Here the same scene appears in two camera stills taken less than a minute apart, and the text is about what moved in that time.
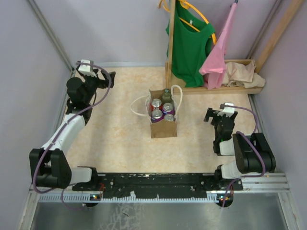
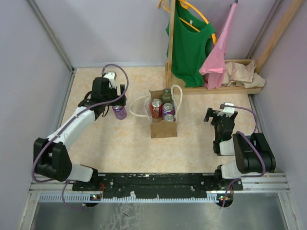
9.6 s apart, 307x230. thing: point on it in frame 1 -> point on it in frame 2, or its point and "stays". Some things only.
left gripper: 103,84 -> 122,102
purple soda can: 157,115 -> 120,111
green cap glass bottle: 166,97 stays
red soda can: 169,117 stays
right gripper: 211,113 stays
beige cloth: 242,74 stays
